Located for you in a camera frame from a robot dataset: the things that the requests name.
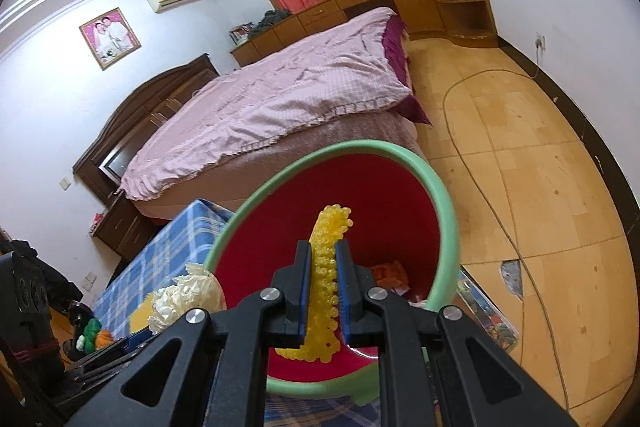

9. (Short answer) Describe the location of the orange wrapper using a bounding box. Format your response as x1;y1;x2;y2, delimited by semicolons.
94;329;114;350

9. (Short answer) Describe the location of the green red trash bin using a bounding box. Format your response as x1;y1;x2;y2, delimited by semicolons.
206;141;459;398

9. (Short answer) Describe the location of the dark wooden headboard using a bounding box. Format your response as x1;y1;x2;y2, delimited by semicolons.
73;53;218;204

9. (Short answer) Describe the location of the dark wooden nightstand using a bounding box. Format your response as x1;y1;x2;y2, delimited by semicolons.
91;191;167;261

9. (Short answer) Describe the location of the orange clear snack packet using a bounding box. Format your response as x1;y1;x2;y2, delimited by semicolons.
370;261;410;296

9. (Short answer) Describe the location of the long wooden sideboard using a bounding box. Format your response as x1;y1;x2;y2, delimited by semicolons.
231;0;445;67

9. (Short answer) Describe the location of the framed wedding photo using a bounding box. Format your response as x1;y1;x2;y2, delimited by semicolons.
79;8;141;70

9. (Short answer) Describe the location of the floor power cable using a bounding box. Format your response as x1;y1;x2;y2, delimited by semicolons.
441;37;572;410

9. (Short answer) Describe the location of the dark clothes pile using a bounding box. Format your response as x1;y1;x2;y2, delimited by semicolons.
248;9;292;39

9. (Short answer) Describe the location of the blue plaid tablecloth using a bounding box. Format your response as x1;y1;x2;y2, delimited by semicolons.
92;199;381;426

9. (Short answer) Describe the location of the green clover toy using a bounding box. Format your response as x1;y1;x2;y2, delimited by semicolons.
76;319;102;355

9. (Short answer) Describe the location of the pink bed quilt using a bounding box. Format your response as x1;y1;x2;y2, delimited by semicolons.
120;8;428;209

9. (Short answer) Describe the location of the corner wooden shelf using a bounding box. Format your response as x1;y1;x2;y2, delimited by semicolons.
435;0;498;48

